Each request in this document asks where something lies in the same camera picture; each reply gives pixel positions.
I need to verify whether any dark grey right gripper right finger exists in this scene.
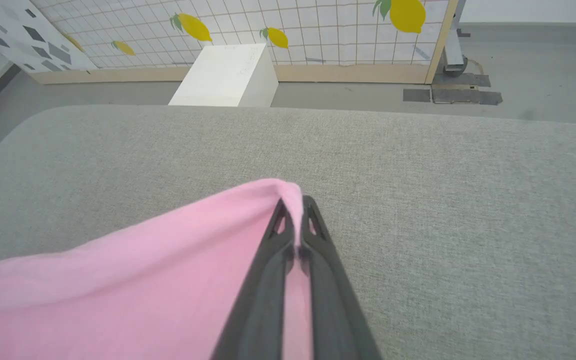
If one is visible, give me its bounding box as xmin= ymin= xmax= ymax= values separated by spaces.
xmin=298 ymin=195 xmax=384 ymax=360

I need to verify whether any white box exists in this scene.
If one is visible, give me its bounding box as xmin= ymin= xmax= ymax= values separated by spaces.
xmin=168 ymin=43 xmax=280 ymax=108

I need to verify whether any lemon print grid panel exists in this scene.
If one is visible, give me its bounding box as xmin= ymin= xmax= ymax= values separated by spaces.
xmin=29 ymin=0 xmax=460 ymax=85

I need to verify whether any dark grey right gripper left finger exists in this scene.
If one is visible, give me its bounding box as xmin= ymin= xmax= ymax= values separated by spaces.
xmin=211 ymin=198 xmax=298 ymax=360

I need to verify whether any grey shapes patterned white panel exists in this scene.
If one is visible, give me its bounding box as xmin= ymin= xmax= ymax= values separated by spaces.
xmin=0 ymin=0 xmax=100 ymax=74

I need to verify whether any grey fabric sofa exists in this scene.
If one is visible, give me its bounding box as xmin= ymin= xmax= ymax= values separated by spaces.
xmin=0 ymin=104 xmax=576 ymax=360

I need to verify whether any pink garment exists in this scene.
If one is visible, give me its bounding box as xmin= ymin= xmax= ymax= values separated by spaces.
xmin=0 ymin=178 xmax=315 ymax=360

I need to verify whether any dark grey floor tape patch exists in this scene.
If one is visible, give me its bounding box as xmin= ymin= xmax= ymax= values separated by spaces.
xmin=432 ymin=72 xmax=492 ymax=89
xmin=402 ymin=88 xmax=432 ymax=104
xmin=431 ymin=88 xmax=504 ymax=106

